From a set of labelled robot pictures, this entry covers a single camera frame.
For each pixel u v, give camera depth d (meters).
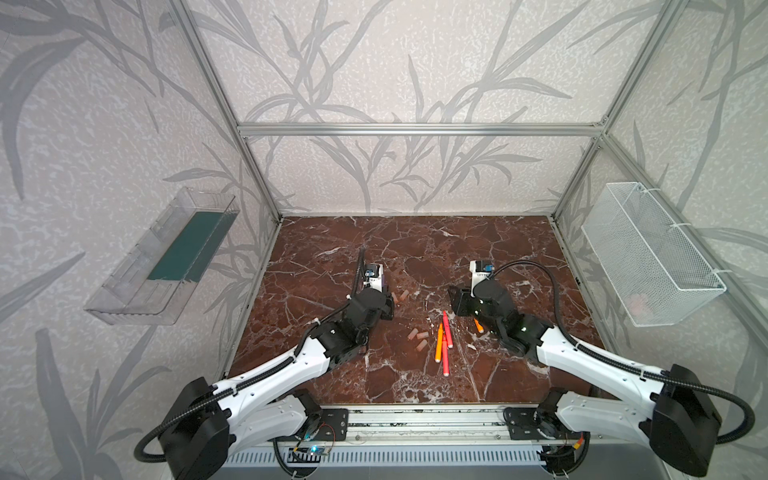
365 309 0.57
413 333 0.89
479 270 0.70
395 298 0.96
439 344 0.86
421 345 0.86
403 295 0.97
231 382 0.44
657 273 0.63
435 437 0.74
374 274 0.68
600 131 0.94
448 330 0.89
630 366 0.45
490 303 0.59
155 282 0.63
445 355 0.84
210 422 0.39
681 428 0.39
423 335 0.89
